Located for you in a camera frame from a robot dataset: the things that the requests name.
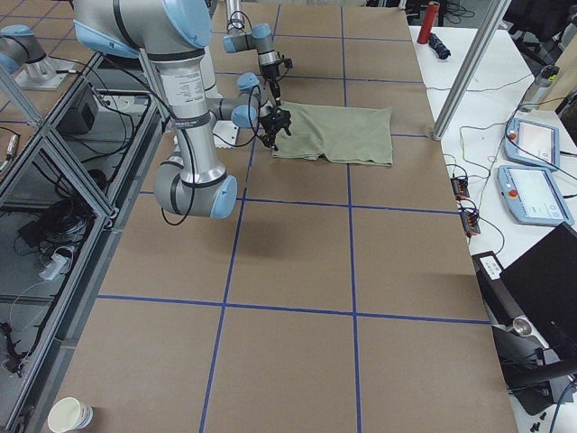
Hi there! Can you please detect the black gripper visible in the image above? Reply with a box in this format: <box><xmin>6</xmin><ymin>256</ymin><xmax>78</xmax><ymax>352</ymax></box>
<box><xmin>259</xmin><ymin>53</ymin><xmax>293</xmax><ymax>97</ymax></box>
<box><xmin>260</xmin><ymin>92</ymin><xmax>292</xmax><ymax>151</ymax></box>

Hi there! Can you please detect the green long-sleeve shirt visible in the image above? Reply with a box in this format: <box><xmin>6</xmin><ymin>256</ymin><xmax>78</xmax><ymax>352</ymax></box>
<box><xmin>271</xmin><ymin>102</ymin><xmax>393</xmax><ymax>167</ymax></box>

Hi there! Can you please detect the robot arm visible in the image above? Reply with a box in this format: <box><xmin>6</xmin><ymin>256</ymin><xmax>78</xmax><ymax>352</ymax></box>
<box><xmin>223</xmin><ymin>1</ymin><xmax>293</xmax><ymax>106</ymax></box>
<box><xmin>74</xmin><ymin>1</ymin><xmax>292</xmax><ymax>219</ymax></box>

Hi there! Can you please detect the red bottle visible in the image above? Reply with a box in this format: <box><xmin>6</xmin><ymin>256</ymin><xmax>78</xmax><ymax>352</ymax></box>
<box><xmin>417</xmin><ymin>1</ymin><xmax>441</xmax><ymax>45</ymax></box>

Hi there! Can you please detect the dark folded umbrella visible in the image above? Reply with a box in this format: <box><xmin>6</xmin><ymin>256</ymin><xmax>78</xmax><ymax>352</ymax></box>
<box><xmin>428</xmin><ymin>32</ymin><xmax>451</xmax><ymax>60</ymax></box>

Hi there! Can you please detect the orange black connector block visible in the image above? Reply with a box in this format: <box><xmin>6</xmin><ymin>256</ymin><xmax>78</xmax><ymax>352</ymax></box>
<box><xmin>451</xmin><ymin>177</ymin><xmax>470</xmax><ymax>200</ymax></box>

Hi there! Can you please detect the upper teach pendant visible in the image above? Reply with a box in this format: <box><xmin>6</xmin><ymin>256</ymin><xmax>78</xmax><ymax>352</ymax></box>
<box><xmin>505</xmin><ymin>117</ymin><xmax>560</xmax><ymax>170</ymax></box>

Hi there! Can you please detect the teach pendant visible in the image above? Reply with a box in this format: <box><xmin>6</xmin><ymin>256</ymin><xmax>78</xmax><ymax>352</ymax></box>
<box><xmin>497</xmin><ymin>165</ymin><xmax>575</xmax><ymax>227</ymax></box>
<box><xmin>505</xmin><ymin>117</ymin><xmax>560</xmax><ymax>170</ymax></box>

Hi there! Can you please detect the white power strip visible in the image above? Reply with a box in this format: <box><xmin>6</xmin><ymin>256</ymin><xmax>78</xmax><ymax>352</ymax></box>
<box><xmin>39</xmin><ymin>253</ymin><xmax>71</xmax><ymax>281</ymax></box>

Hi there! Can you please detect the lower teach pendant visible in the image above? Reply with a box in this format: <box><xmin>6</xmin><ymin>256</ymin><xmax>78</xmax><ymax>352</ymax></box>
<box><xmin>497</xmin><ymin>165</ymin><xmax>575</xmax><ymax>227</ymax></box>

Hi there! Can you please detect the grey water bottle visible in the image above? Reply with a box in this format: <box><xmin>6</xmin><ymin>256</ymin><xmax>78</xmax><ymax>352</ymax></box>
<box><xmin>522</xmin><ymin>65</ymin><xmax>560</xmax><ymax>111</ymax></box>

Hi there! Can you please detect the black laptop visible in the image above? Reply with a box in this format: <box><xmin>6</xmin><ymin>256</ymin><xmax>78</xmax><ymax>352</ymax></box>
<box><xmin>500</xmin><ymin>223</ymin><xmax>576</xmax><ymax>358</ymax></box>

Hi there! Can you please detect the white paper cup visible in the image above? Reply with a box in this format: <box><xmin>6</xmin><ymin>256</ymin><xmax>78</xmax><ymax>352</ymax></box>
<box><xmin>47</xmin><ymin>397</ymin><xmax>94</xmax><ymax>433</ymax></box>

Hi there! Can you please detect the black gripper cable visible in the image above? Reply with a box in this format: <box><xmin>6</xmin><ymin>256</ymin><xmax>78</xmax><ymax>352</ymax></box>
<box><xmin>160</xmin><ymin>80</ymin><xmax>271</xmax><ymax>226</ymax></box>

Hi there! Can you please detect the aluminium frame post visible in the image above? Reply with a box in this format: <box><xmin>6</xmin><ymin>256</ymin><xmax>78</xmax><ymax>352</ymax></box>
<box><xmin>432</xmin><ymin>0</ymin><xmax>511</xmax><ymax>141</ymax></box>

